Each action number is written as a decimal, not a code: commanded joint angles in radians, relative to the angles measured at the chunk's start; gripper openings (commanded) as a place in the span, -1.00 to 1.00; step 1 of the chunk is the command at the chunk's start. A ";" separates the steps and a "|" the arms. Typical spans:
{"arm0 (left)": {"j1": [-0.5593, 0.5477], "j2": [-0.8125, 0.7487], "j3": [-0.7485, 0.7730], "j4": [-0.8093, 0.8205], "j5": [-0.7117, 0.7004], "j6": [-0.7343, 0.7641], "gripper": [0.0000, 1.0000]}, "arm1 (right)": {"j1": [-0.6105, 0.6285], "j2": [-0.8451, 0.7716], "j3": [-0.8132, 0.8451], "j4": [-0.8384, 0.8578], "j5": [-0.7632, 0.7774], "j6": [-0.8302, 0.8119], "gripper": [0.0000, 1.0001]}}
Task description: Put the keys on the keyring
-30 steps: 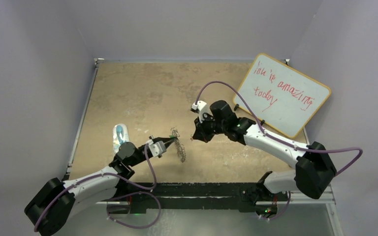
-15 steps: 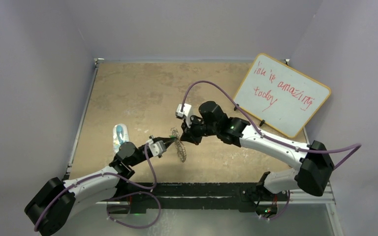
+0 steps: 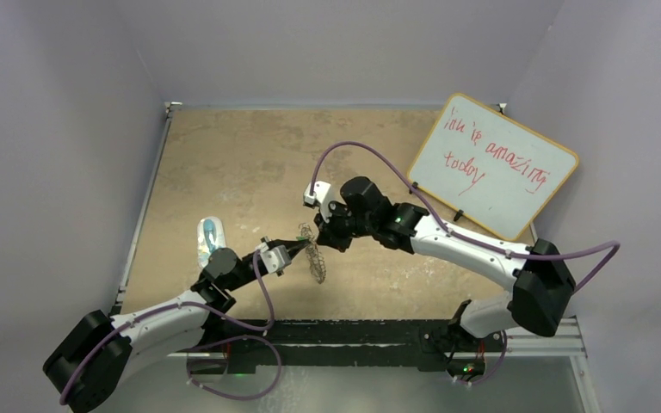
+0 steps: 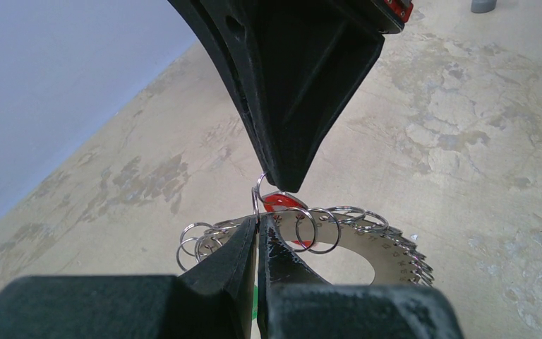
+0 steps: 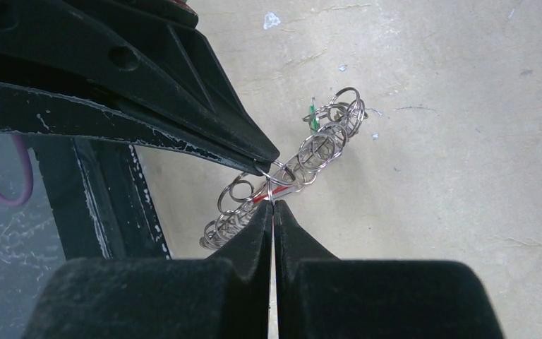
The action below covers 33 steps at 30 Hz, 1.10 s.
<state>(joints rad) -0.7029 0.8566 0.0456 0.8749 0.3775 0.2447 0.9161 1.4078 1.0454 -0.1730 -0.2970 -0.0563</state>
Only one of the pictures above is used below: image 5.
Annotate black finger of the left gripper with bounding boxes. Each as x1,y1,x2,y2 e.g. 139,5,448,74
0,82,271,176
0,1,279,162

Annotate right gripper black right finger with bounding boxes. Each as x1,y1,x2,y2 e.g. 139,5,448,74
274,201,503,338

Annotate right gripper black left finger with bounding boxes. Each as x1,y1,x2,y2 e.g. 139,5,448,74
23,201,273,338

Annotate keys with red green tags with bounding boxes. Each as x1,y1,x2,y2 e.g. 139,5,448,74
252,186,297,204

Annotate silver disc with keyrings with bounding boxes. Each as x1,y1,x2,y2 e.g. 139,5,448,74
199,87,368,251

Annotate key with green tag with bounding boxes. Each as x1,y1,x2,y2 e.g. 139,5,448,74
308,97,320,133

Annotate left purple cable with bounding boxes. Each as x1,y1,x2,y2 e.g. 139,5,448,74
0,133,35,208

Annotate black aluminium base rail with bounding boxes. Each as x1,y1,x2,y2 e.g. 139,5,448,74
25,136,172,260

